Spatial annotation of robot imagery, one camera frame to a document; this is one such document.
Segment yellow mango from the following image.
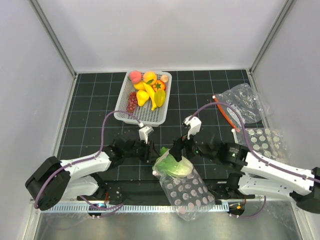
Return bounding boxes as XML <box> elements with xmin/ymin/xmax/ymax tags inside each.
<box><xmin>133</xmin><ymin>81</ymin><xmax>145</xmax><ymax>91</ymax></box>

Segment pink peach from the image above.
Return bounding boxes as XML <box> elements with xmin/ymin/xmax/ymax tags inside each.
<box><xmin>128</xmin><ymin>70</ymin><xmax>142</xmax><ymax>84</ymax></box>

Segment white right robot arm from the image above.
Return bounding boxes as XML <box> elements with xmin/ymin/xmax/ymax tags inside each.
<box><xmin>169</xmin><ymin>136</ymin><xmax>320</xmax><ymax>214</ymax></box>

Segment red orange tomato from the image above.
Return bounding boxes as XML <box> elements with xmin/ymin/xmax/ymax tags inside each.
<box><xmin>152</xmin><ymin>80</ymin><xmax>166</xmax><ymax>92</ymax></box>

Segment yellow banana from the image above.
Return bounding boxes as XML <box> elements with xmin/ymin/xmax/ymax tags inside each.
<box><xmin>142</xmin><ymin>82</ymin><xmax>157</xmax><ymax>111</ymax></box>

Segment white perforated plastic basket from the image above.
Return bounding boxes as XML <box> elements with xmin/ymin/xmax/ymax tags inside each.
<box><xmin>114</xmin><ymin>70</ymin><xmax>172</xmax><ymax>127</ymax></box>

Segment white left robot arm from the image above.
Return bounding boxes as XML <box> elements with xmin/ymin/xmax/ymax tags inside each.
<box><xmin>25</xmin><ymin>138</ymin><xmax>159</xmax><ymax>211</ymax></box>

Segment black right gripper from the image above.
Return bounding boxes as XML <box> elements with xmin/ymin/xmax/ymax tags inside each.
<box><xmin>168</xmin><ymin>132</ymin><xmax>217</xmax><ymax>163</ymax></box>

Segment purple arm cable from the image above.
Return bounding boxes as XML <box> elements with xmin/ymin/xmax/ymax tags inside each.
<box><xmin>188</xmin><ymin>101</ymin><xmax>320</xmax><ymax>220</ymax></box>
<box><xmin>33</xmin><ymin>110</ymin><xmax>143</xmax><ymax>218</ymax></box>

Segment red grape bunch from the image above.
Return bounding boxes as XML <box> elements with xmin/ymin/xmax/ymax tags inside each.
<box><xmin>126</xmin><ymin>91</ymin><xmax>138</xmax><ymax>113</ymax></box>

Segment orange zipper clear bag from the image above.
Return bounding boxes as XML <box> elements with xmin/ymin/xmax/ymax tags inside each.
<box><xmin>212</xmin><ymin>83</ymin><xmax>264</xmax><ymax>132</ymax></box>

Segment silver dotted clear bag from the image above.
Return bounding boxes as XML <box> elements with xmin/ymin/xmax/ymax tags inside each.
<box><xmin>245</xmin><ymin>128</ymin><xmax>290</xmax><ymax>164</ymax></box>

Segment green lettuce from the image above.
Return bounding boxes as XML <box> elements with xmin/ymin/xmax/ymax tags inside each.
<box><xmin>152</xmin><ymin>146</ymin><xmax>194</xmax><ymax>178</ymax></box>

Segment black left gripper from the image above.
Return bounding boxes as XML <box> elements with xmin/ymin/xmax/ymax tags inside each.
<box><xmin>123</xmin><ymin>136</ymin><xmax>163</xmax><ymax>164</ymax></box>

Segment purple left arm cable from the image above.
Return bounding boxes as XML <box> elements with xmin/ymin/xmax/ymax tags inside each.
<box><xmin>33</xmin><ymin>110</ymin><xmax>143</xmax><ymax>218</ymax></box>

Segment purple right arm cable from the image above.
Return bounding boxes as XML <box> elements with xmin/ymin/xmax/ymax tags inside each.
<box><xmin>188</xmin><ymin>101</ymin><xmax>320</xmax><ymax>220</ymax></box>

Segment beige garlic bulb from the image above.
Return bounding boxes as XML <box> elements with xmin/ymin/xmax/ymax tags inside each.
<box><xmin>160</xmin><ymin>74</ymin><xmax>169</xmax><ymax>83</ymax></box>

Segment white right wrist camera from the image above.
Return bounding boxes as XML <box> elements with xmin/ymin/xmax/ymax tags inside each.
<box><xmin>182</xmin><ymin>115</ymin><xmax>202</xmax><ymax>140</ymax></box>

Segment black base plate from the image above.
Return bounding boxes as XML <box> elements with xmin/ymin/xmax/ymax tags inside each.
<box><xmin>84</xmin><ymin>179</ymin><xmax>255</xmax><ymax>206</ymax></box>

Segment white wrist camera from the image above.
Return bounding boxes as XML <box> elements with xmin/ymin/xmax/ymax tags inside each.
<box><xmin>182</xmin><ymin>115</ymin><xmax>202</xmax><ymax>140</ymax></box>
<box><xmin>138</xmin><ymin>122</ymin><xmax>154</xmax><ymax>144</ymax></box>

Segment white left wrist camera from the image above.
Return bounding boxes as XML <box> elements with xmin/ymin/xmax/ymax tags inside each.
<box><xmin>138</xmin><ymin>122</ymin><xmax>154</xmax><ymax>144</ymax></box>

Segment pink dotted zip bag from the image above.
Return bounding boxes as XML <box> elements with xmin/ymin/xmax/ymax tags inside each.
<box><xmin>155</xmin><ymin>165</ymin><xmax>216</xmax><ymax>222</ymax></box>

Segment orange yellow peach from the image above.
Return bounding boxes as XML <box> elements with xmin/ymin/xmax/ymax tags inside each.
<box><xmin>142</xmin><ymin>71</ymin><xmax>157</xmax><ymax>86</ymax></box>

